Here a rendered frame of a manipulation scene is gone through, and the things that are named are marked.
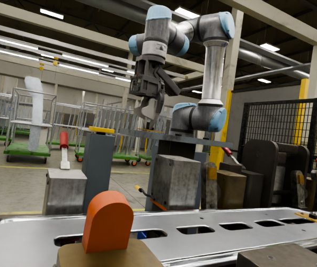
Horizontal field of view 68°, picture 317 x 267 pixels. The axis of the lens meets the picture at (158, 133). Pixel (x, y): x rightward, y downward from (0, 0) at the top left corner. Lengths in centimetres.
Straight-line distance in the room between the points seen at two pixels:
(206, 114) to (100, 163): 59
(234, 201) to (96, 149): 40
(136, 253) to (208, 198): 42
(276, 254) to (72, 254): 26
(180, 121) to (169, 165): 61
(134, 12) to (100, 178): 1236
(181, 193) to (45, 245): 32
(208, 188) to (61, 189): 35
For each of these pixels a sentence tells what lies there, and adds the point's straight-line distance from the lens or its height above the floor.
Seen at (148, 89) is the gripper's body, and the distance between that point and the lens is 70.
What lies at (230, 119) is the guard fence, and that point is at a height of 152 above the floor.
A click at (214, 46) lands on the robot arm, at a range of 115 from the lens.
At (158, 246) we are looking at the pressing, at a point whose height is 100.
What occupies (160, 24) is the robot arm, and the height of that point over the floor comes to 148.
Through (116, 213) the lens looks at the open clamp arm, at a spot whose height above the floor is 110.
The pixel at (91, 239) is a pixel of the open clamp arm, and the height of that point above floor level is 107.
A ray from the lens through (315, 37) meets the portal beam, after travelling 564.
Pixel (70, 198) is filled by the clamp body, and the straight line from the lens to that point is 49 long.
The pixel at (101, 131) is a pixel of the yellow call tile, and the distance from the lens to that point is 67.
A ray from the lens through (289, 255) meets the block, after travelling 39.
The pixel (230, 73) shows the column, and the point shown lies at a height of 358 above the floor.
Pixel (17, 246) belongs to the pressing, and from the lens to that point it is 38.
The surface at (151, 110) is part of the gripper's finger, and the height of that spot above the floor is 123.
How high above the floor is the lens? 117
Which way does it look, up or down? level
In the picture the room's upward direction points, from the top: 8 degrees clockwise
